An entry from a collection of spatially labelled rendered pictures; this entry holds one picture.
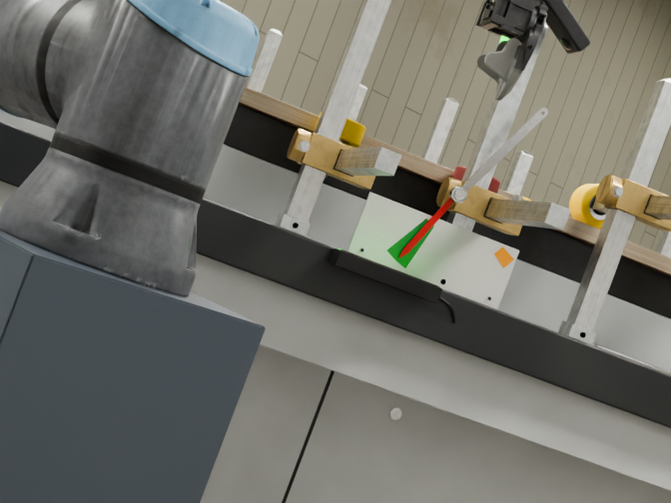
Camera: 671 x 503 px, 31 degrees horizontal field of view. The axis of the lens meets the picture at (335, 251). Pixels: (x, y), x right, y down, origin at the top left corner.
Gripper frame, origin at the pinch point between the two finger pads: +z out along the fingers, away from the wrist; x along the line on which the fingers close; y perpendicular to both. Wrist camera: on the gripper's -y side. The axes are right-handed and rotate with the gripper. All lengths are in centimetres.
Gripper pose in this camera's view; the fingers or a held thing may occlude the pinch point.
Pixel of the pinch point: (504, 94)
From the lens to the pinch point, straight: 188.1
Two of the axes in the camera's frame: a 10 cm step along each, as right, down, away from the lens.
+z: -3.5, 9.4, -0.1
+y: -9.2, -3.4, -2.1
